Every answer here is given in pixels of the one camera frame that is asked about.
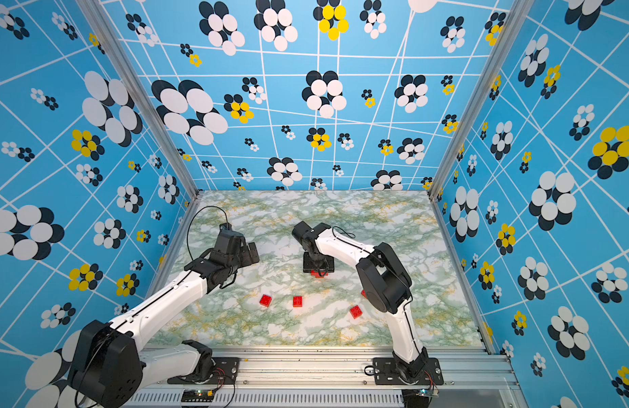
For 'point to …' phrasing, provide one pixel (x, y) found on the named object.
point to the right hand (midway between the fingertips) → (319, 269)
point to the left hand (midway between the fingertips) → (248, 248)
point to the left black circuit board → (197, 395)
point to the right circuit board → (418, 397)
